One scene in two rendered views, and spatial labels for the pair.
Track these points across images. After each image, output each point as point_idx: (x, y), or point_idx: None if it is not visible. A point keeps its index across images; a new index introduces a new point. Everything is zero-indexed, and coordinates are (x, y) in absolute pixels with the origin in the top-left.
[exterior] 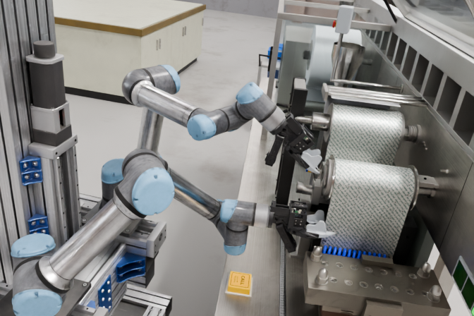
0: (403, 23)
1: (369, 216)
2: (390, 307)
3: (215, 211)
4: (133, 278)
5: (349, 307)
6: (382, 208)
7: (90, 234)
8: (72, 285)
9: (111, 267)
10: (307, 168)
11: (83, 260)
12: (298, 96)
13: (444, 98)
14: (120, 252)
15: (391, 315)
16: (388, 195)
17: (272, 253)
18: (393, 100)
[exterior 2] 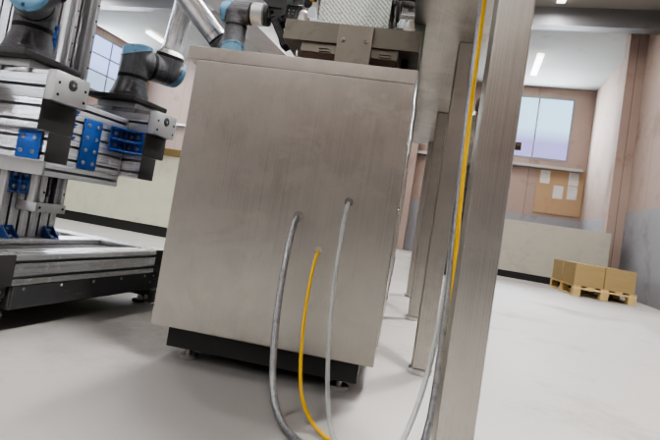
0: None
1: (357, 8)
2: (361, 27)
3: (219, 31)
4: (127, 166)
5: (325, 39)
6: None
7: None
8: None
9: (105, 119)
10: None
11: None
12: None
13: None
14: (121, 120)
15: (363, 35)
16: None
17: None
18: None
